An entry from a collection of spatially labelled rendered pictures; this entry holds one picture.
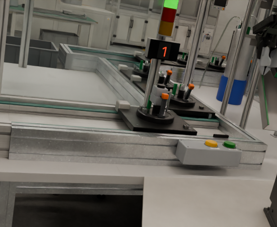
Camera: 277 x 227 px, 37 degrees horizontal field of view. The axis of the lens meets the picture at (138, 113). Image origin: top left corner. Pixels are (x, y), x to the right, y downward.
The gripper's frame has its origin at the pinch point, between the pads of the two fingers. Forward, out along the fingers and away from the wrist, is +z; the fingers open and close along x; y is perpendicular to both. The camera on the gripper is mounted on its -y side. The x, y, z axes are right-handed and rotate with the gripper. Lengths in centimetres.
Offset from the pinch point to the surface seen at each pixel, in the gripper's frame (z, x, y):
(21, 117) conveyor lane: 31, -73, -23
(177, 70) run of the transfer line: 29, 34, -137
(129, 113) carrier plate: 26.0, -34.9, -21.9
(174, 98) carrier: 24.1, -8.9, -42.1
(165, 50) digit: 2.4, -23.2, -28.7
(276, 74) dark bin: 2.6, 15.5, -12.2
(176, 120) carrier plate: 25.9, -17.5, -17.7
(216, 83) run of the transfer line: 35, 66, -137
